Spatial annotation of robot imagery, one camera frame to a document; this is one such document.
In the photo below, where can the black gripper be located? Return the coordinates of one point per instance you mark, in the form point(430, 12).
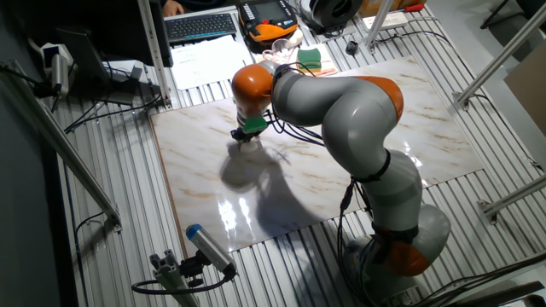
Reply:
point(239, 134)

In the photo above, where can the white sponge block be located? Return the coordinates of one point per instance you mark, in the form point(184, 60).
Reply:
point(250, 147)

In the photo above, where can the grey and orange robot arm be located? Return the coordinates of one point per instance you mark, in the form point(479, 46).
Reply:
point(354, 119)

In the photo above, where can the green and yellow sponge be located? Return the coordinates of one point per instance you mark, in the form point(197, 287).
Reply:
point(309, 59)

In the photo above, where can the person's bare hand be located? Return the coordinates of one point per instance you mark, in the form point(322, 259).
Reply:
point(171, 7)

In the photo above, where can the marble pattern board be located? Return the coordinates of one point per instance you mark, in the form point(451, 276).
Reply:
point(192, 140)

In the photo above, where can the white paper sheet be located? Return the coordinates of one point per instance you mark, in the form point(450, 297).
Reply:
point(205, 64)

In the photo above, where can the clear glass jug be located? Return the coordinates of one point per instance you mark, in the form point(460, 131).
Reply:
point(279, 49)

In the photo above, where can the orange and white cloth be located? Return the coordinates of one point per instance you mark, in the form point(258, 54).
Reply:
point(328, 68)

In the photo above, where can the orange and black teach pendant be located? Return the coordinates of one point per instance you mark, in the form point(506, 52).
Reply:
point(266, 30)

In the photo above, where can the white rounded object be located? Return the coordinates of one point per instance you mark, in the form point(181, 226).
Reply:
point(295, 37)

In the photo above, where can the black computer keyboard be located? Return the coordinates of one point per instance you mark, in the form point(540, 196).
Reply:
point(200, 27)

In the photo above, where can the small black plug adapter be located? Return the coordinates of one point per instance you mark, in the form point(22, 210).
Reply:
point(352, 48)

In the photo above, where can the black round reel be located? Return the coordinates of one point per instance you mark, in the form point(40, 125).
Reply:
point(335, 13)

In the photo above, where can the short aluminium profile stub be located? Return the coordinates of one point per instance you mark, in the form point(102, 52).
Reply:
point(170, 277)

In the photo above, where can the brown cardboard box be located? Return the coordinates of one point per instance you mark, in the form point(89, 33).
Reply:
point(371, 6)

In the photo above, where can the long slanted aluminium beam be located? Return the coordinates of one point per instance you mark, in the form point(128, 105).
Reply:
point(64, 147)

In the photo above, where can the black monitor stand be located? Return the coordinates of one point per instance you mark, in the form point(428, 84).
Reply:
point(83, 55)

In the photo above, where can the white power strip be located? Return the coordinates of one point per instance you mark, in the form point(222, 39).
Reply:
point(394, 19)

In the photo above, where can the black computer monitor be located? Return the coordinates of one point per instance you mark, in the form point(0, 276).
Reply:
point(85, 17)

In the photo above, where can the brown cardboard panel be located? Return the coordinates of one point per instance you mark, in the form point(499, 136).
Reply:
point(531, 89)

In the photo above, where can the black flat bar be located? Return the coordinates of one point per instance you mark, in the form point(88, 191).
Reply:
point(503, 294)

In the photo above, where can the black office chair base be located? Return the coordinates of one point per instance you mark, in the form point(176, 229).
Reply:
point(533, 6)

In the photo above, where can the silver camera with blue cap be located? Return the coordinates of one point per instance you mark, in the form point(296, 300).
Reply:
point(209, 249)

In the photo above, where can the aluminium frame post by monitor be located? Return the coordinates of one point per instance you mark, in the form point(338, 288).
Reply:
point(153, 51)

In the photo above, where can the black camera clamp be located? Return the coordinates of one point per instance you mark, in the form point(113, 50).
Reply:
point(192, 268)

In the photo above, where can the aluminium frame post by power strip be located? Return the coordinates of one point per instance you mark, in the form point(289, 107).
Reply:
point(377, 21)

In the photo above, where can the silver camera on white mount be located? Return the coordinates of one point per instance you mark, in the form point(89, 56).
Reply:
point(59, 72)

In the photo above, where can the low aluminium beam with bracket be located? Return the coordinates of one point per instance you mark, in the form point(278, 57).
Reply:
point(516, 194)

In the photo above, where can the slanted aluminium beam with bracket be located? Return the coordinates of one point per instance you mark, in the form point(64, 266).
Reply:
point(507, 49)

